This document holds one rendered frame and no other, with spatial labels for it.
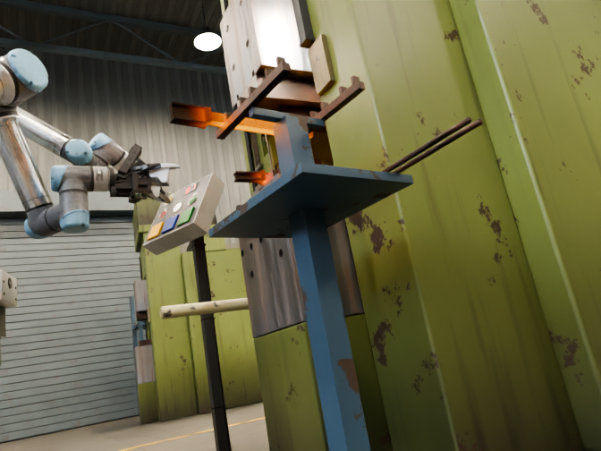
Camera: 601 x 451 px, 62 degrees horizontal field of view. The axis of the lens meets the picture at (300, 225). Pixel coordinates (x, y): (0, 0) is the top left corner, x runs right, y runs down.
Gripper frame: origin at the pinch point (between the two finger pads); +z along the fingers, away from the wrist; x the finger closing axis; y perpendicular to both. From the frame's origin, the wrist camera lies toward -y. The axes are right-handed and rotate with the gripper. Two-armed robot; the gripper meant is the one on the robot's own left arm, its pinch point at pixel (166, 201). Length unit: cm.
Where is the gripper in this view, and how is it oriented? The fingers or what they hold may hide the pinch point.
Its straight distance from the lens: 203.4
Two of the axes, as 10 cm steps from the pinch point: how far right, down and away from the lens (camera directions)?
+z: 6.1, 5.7, 5.5
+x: -7.8, 3.0, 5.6
